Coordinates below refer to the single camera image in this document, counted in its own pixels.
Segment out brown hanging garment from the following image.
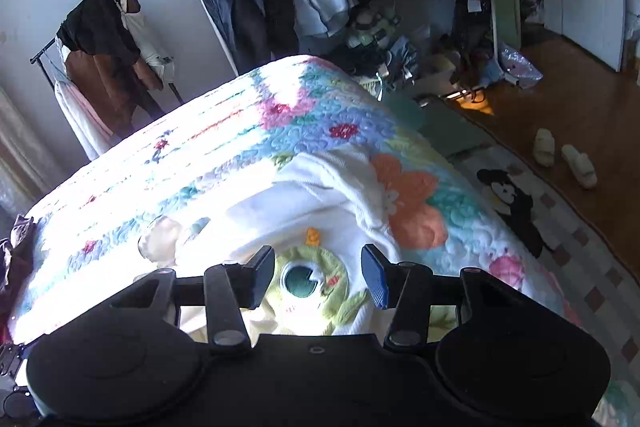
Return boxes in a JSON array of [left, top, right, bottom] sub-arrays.
[[64, 52, 166, 142]]

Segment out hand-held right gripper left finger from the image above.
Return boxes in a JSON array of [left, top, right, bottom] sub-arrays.
[[107, 246, 276, 355]]

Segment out dark hanging trousers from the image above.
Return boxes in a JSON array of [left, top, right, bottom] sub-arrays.
[[195, 0, 301, 62]]

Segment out cartoon figure rug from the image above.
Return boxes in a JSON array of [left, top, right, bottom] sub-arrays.
[[450, 142, 640, 427]]

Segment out white waffle garment green cartoon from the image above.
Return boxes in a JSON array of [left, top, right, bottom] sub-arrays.
[[135, 152, 461, 343]]

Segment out pale green board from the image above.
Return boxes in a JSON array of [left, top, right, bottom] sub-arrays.
[[487, 0, 523, 52]]

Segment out green floor mat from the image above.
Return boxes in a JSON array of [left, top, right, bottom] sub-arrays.
[[385, 92, 493, 158]]

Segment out black hanging garment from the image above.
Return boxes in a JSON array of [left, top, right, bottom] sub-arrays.
[[56, 0, 143, 62]]

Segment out pink plastic bag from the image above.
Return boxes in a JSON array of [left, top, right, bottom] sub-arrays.
[[497, 42, 543, 88]]

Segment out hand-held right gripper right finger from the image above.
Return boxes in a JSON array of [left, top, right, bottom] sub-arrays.
[[361, 244, 526, 353]]

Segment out pile of clothes and shoes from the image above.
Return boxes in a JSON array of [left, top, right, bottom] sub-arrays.
[[325, 2, 501, 98]]

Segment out dark brown garment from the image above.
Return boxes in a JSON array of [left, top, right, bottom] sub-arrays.
[[0, 214, 36, 343]]

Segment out floral quilted bedspread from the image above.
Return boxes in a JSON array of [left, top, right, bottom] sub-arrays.
[[7, 54, 601, 427]]

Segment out cream slipper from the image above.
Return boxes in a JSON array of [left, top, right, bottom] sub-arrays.
[[561, 144, 598, 189], [531, 128, 556, 168]]

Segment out pink hanging towel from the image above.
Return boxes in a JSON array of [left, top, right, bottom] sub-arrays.
[[54, 79, 113, 160]]

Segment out white hanging garment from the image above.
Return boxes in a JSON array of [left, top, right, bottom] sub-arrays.
[[120, 2, 176, 82]]

